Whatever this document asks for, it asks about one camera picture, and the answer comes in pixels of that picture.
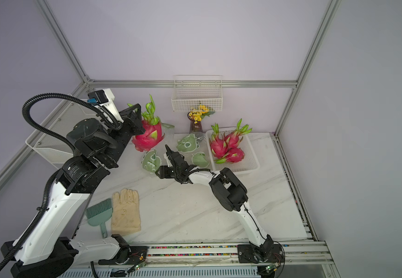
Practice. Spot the white plastic basket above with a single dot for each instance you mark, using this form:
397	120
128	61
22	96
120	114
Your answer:
247	165

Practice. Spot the green-print zip-top bag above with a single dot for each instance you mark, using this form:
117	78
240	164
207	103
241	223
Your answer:
194	148
156	157

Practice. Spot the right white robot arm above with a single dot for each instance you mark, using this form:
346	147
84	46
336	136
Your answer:
231	194

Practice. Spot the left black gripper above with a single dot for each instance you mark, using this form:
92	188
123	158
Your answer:
132	123

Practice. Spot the yellow flower bouquet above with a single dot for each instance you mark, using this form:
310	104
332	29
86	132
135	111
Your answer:
197	114

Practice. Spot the aluminium frame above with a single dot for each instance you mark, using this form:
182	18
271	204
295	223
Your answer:
32	44

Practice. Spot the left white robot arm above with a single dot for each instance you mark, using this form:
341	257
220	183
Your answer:
97	145

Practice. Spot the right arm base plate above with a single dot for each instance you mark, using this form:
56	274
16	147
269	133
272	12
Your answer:
248	253

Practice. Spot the white two-tier mesh shelf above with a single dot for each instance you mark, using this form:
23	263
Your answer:
54	150

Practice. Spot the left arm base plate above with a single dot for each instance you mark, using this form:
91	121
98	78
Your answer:
131	256

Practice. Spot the green scrub brush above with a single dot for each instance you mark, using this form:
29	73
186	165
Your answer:
98	214

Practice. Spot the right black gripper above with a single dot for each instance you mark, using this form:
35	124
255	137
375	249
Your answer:
164	172

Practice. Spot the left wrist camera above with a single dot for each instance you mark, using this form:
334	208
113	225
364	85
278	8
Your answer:
104	98

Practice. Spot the dark purple glass vase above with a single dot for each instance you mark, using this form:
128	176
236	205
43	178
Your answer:
195	125

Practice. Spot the white wire wall basket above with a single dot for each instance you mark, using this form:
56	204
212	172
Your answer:
192	90

